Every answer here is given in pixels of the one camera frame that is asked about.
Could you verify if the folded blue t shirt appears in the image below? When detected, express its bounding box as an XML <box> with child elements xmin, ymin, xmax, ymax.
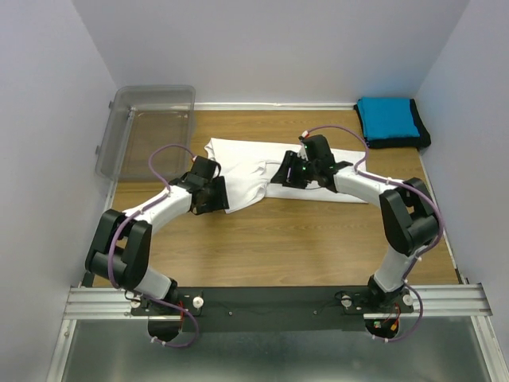
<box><xmin>356</xmin><ymin>97</ymin><xmax>420</xmax><ymax>140</ymax></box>

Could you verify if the clear plastic bin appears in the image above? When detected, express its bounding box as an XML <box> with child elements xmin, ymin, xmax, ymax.
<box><xmin>95</xmin><ymin>85</ymin><xmax>196</xmax><ymax>182</ymax></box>

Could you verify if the aluminium frame rail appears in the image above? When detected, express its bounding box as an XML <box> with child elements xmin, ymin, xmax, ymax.
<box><xmin>48</xmin><ymin>285</ymin><xmax>503</xmax><ymax>381</ymax></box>

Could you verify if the folded black t shirt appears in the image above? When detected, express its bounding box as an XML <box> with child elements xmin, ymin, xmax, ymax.
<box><xmin>353</xmin><ymin>99</ymin><xmax>431</xmax><ymax>150</ymax></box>

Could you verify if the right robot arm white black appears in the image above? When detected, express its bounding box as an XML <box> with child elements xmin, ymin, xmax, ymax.
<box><xmin>270</xmin><ymin>134</ymin><xmax>443</xmax><ymax>312</ymax></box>

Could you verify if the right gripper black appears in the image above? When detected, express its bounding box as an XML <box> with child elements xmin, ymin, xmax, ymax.
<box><xmin>270</xmin><ymin>150</ymin><xmax>319</xmax><ymax>189</ymax></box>

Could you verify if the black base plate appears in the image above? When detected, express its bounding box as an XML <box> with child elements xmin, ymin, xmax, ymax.
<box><xmin>130</xmin><ymin>286</ymin><xmax>414</xmax><ymax>343</ymax></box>

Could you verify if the white t shirt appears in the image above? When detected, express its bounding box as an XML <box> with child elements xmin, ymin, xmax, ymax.
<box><xmin>204</xmin><ymin>138</ymin><xmax>361</xmax><ymax>213</ymax></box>

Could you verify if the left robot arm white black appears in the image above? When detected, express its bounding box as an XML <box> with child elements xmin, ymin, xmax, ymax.
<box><xmin>85</xmin><ymin>156</ymin><xmax>229</xmax><ymax>314</ymax></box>

